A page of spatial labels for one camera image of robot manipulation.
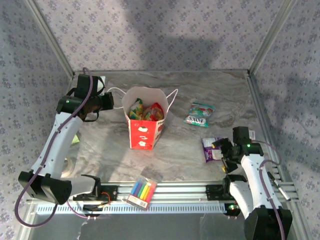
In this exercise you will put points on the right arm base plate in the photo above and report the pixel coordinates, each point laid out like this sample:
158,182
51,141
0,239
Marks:
212,191

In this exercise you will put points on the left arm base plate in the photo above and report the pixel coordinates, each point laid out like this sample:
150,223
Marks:
111,193

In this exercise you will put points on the black controller board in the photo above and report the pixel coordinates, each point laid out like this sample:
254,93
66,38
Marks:
232,208

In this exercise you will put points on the aluminium side rail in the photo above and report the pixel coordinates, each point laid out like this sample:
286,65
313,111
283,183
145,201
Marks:
256,92

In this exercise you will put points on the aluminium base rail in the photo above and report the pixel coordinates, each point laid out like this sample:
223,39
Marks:
175,190

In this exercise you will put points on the colour marker pack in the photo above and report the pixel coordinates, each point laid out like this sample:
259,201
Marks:
142,192

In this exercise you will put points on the red gummy candy packet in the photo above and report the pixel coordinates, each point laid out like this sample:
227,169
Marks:
156,112

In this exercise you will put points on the clear tape roll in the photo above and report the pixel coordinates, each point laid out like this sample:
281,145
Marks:
70,166

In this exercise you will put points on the pale green paper piece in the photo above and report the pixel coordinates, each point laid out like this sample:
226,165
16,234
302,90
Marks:
75,141

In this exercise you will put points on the purple snack packet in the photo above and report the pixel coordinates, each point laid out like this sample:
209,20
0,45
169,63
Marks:
211,150

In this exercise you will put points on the red floral paper bag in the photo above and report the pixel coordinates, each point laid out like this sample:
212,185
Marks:
143,135

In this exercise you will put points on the black marker pen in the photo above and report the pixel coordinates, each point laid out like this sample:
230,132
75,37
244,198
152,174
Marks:
282,191

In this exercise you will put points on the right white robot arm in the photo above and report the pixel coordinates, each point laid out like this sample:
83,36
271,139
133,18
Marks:
257,180

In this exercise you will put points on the aluminium frame upright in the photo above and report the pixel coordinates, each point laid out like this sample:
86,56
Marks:
53,41
272,37

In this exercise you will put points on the small white packet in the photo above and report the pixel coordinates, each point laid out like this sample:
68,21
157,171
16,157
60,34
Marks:
252,135

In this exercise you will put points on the green red mint candy packet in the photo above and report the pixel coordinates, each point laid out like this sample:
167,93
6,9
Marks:
198,115

